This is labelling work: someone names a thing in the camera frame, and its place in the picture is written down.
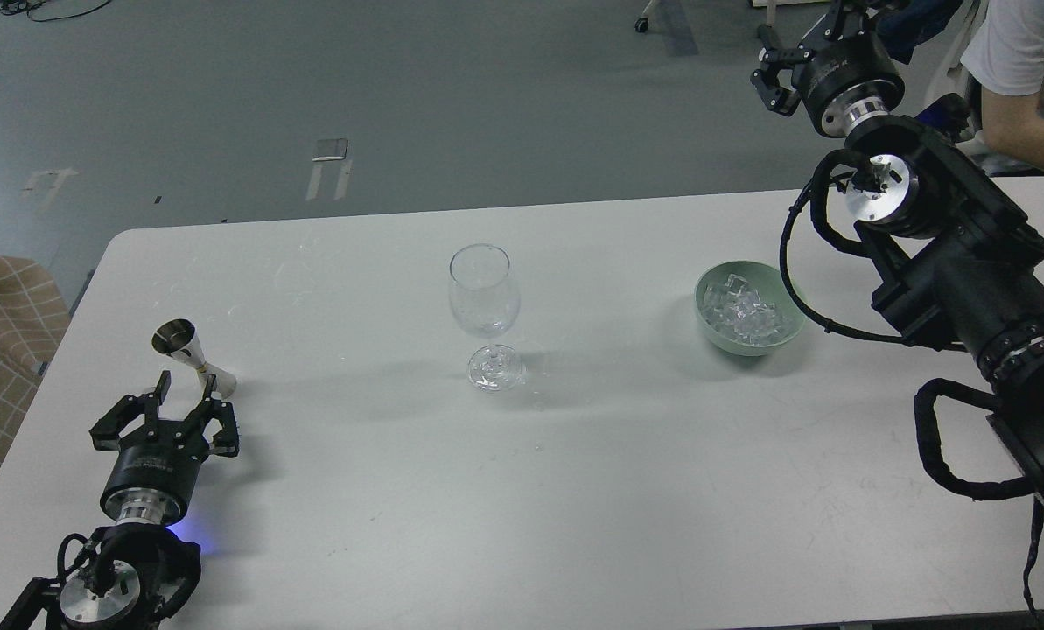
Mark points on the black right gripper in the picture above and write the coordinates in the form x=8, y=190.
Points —
x=850, y=79

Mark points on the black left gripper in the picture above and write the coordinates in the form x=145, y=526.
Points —
x=157, y=465

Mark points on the steel cocktail jigger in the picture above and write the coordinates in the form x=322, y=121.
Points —
x=179, y=340

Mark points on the clear ice cubes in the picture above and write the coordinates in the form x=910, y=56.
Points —
x=737, y=310

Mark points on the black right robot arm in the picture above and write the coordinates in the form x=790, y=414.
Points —
x=955, y=255

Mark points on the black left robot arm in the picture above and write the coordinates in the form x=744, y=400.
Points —
x=135, y=573

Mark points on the clear wine glass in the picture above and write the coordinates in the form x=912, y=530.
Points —
x=484, y=301

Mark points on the white office chair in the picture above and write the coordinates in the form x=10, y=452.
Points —
x=952, y=77

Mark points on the seated person white shirt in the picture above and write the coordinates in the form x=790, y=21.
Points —
x=1006, y=57

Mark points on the green bowl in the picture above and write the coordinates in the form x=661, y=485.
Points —
x=768, y=281

